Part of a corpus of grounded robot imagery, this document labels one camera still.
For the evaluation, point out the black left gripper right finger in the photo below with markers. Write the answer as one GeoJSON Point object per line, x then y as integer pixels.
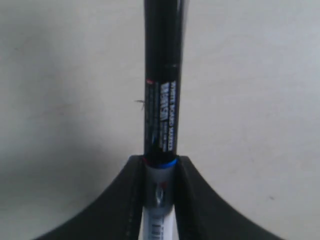
{"type": "Point", "coordinates": [201, 214]}

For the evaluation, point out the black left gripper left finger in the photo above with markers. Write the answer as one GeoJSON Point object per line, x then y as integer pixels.
{"type": "Point", "coordinates": [115, 215]}

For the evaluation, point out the black and white whiteboard marker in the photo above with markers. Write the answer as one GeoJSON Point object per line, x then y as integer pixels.
{"type": "Point", "coordinates": [164, 31]}

